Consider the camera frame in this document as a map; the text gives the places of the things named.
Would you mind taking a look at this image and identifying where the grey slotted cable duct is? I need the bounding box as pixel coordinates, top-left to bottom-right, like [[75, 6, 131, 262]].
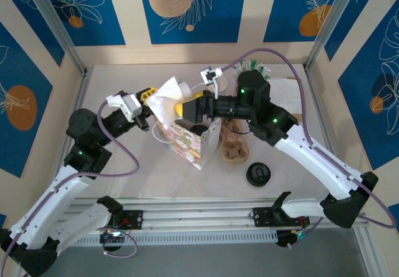
[[39, 231, 279, 248]]

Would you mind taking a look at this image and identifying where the black left base electronics box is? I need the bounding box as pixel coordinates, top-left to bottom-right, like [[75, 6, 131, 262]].
[[99, 228, 127, 253]]

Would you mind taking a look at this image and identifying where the white paper napkin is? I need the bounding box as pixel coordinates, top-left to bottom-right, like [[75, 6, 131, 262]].
[[146, 76, 195, 131]]

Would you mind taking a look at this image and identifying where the green white sachet bundle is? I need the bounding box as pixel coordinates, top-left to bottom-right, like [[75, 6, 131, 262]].
[[232, 58, 272, 81]]

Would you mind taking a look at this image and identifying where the white napkin stack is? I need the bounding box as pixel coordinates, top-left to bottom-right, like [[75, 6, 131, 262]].
[[268, 77, 305, 115]]

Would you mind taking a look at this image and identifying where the black right base electronics box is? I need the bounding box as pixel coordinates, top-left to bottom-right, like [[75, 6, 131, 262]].
[[276, 228, 308, 250]]

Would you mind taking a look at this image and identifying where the white floral paper bag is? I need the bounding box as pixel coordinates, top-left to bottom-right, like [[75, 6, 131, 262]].
[[151, 116, 223, 172]]

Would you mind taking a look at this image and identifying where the black base electronics box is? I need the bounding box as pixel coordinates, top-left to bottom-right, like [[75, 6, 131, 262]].
[[276, 228, 308, 250], [99, 228, 127, 253]]

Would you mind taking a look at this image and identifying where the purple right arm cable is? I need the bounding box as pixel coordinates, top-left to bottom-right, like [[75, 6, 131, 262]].
[[221, 48, 398, 250]]

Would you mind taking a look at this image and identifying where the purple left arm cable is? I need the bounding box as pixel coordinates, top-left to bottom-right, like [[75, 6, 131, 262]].
[[0, 100, 140, 268]]

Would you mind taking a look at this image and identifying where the aluminium side rail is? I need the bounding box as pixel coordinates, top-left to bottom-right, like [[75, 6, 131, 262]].
[[43, 68, 93, 209], [305, 67, 353, 203]]

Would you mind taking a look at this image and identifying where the brown cardboard tray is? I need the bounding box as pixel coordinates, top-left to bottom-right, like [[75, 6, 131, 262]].
[[285, 75, 308, 124]]

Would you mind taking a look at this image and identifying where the wide aluminium base rail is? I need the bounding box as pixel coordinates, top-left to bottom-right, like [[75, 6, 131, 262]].
[[26, 197, 370, 236]]

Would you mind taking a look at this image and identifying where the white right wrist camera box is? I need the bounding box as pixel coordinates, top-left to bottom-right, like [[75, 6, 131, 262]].
[[200, 66, 224, 87]]

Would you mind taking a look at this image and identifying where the aluminium frame post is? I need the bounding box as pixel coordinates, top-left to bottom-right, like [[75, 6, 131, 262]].
[[22, 0, 90, 75], [304, 0, 364, 72]]

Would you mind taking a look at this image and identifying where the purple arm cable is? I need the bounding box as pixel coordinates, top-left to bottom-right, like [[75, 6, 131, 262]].
[[0, 100, 140, 268], [221, 48, 398, 250]]

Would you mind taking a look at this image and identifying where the tan paper cup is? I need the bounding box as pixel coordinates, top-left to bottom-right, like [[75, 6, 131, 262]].
[[213, 76, 229, 99]]

